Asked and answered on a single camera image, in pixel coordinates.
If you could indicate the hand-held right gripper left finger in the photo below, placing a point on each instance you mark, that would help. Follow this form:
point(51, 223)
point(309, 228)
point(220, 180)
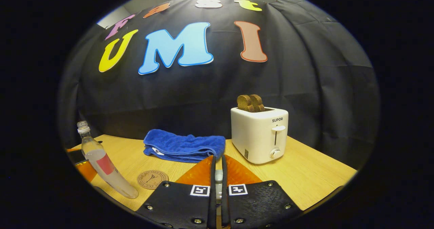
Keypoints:
point(212, 205)

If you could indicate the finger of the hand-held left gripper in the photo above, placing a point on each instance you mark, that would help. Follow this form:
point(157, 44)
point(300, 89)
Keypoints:
point(76, 156)
point(86, 171)

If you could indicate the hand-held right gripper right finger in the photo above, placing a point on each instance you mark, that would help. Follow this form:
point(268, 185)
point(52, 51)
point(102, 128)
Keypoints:
point(224, 205)

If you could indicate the clear plastic water bottle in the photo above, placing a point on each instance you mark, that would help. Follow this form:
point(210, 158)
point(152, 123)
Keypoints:
point(105, 164)

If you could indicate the white teacup lid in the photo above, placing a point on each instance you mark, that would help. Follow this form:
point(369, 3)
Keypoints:
point(219, 176)

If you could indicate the round cork coaster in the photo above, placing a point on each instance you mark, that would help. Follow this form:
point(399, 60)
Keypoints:
point(152, 179)

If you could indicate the blue folded towel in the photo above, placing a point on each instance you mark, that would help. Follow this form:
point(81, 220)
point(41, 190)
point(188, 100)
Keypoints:
point(183, 146)

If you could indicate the white toaster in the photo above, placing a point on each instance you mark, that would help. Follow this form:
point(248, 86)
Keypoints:
point(257, 135)

